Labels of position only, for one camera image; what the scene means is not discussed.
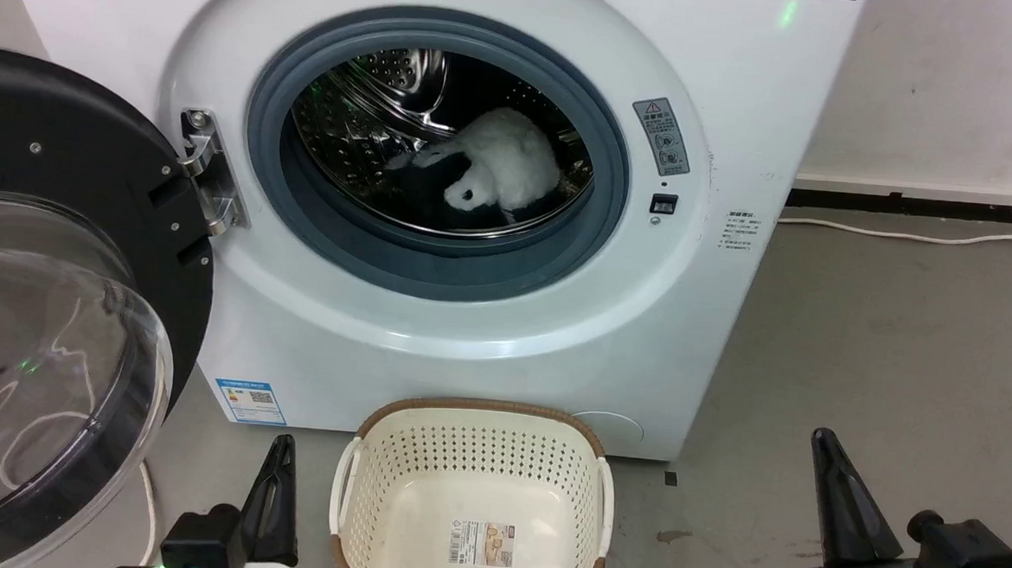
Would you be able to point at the steel perforated washer drum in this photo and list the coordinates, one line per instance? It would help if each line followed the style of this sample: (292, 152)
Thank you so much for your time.
(349, 129)

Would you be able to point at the grey rubber door gasket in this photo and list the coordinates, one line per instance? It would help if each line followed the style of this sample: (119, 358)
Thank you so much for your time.
(437, 272)

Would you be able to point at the chrome door hinge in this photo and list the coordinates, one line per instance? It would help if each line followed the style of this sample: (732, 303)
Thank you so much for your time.
(209, 173)

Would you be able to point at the small printed text label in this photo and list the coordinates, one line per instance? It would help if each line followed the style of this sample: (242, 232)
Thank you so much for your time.
(741, 231)

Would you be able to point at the white fluffy garment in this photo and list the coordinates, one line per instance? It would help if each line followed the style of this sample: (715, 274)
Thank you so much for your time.
(504, 154)

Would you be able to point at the white front-load washing machine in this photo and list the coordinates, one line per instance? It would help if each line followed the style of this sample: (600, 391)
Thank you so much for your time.
(724, 88)

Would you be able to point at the grey warning sticker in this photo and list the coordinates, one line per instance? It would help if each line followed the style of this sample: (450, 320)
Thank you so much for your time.
(662, 136)

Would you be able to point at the black round glass washer door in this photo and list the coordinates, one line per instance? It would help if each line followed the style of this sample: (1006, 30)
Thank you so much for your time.
(63, 140)

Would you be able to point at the cream plastic laundry basket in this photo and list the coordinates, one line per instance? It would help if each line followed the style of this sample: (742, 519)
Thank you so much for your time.
(374, 485)

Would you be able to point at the blue energy label sticker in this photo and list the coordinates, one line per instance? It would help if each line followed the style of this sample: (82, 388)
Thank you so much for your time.
(250, 401)

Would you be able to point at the dark plush laundry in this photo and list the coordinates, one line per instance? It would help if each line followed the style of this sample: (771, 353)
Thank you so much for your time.
(424, 203)

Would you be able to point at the black door lock latch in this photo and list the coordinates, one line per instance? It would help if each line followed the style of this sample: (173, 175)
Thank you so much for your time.
(663, 204)

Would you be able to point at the paper label in basket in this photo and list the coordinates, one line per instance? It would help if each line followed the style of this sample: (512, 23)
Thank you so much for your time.
(482, 543)

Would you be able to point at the round white filter cover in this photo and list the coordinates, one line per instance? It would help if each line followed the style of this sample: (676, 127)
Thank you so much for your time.
(615, 430)

